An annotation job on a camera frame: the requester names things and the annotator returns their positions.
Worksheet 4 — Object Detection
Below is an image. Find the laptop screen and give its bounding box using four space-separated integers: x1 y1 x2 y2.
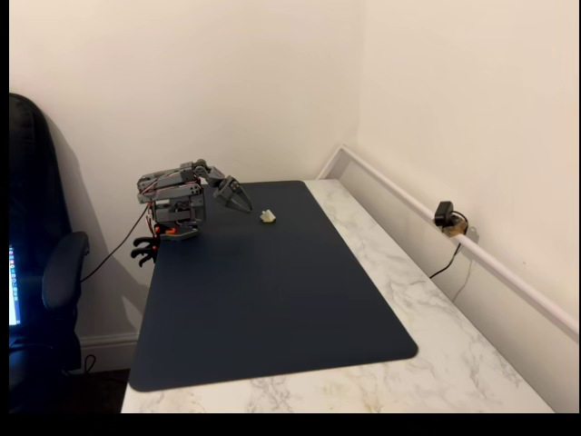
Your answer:
8 243 23 327

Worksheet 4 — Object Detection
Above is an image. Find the tan webcam mount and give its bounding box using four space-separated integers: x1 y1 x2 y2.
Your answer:
443 217 469 238

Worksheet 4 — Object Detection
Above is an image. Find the white wall rail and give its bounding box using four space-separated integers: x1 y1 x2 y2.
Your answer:
316 144 580 340

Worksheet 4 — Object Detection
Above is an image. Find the black office chair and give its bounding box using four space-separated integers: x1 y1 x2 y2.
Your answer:
8 93 91 414

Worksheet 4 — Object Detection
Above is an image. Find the white baseboard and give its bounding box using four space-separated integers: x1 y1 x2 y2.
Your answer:
79 332 140 374

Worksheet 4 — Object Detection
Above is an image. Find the dark blue desk mat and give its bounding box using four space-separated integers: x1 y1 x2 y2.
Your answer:
128 180 419 392

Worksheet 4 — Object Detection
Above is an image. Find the black cable on floor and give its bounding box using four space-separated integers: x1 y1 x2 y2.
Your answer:
61 353 97 377

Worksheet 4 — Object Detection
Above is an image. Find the black and orange clamp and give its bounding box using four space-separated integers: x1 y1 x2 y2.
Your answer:
130 224 161 268

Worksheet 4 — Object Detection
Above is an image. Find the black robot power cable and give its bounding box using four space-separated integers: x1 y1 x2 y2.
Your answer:
79 204 151 283

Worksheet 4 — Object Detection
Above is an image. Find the black webcam cable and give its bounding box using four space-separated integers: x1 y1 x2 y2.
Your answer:
428 211 468 280

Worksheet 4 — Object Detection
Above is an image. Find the black webcam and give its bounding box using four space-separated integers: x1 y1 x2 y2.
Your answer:
433 201 454 227

